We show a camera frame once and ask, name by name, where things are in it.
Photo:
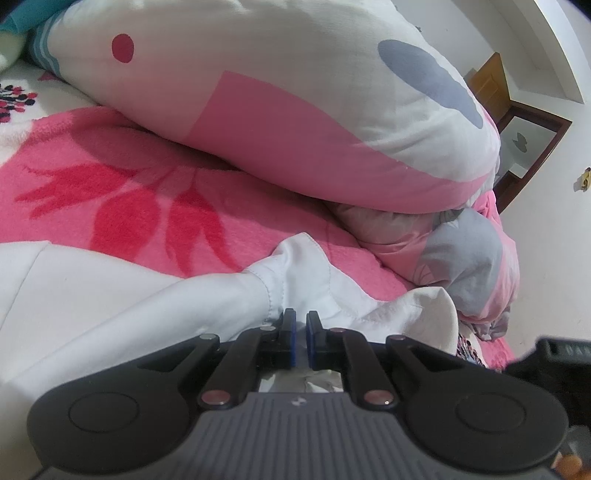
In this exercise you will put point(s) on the wooden door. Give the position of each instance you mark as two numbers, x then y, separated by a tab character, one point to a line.
491	87

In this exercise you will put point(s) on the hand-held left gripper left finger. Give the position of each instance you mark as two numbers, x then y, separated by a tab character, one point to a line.
292	339

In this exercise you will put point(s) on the white shirt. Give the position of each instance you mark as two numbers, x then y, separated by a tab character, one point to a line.
138	300

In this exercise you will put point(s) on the sleeping person in blue blanket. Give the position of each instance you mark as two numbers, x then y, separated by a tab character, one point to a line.
27	14

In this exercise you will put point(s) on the pink white printed duvet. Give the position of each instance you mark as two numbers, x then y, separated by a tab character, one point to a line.
277	92

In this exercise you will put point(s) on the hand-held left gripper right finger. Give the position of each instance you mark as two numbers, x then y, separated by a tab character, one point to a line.
311	339

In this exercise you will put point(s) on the dark door frame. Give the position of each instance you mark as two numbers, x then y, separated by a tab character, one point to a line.
554	138

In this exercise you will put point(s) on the pink floral blanket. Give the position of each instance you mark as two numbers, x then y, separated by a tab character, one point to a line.
92	161

